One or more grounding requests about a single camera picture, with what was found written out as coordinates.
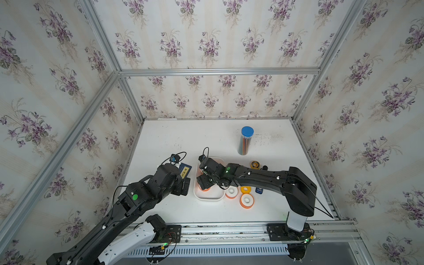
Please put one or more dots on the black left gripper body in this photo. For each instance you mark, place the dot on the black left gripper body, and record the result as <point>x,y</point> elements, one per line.
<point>178,189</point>

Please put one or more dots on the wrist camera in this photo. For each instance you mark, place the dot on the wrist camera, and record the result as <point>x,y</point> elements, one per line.
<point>174,159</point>
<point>207,162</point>

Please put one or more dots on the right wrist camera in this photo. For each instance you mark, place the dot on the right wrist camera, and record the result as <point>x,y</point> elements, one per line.
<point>207,162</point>

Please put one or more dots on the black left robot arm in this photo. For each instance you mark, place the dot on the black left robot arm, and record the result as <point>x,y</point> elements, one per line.
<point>97,247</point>

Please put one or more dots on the small yellow black tape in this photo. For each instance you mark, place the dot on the small yellow black tape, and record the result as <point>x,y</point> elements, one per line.
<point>255,165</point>

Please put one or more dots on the orange sealing tape bottom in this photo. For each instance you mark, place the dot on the orange sealing tape bottom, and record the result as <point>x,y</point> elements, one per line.
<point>247,201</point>

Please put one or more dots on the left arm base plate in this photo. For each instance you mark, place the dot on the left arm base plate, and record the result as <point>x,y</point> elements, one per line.
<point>169,234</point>

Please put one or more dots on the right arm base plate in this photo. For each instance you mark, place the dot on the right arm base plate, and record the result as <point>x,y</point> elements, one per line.
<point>281,232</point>

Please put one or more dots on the white storage box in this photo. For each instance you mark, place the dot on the white storage box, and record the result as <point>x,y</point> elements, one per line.
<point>215,193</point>

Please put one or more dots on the yellow sealing tape right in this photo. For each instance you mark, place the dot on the yellow sealing tape right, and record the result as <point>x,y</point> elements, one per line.
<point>245,189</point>

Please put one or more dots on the blue book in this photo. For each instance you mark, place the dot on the blue book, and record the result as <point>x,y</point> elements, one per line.
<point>184,170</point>

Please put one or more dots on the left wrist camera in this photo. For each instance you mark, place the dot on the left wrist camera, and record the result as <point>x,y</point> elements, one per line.
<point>174,159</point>

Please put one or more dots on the aluminium front rail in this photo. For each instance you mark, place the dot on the aluminium front rail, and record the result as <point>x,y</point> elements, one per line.
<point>240,239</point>

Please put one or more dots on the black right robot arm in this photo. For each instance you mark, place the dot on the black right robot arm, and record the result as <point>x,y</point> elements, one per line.
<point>298,189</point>

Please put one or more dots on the blue-capped pencil tube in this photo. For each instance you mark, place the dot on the blue-capped pencil tube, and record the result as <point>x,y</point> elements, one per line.
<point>245,139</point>

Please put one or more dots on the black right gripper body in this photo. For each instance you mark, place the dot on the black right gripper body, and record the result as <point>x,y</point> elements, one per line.
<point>205,182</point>

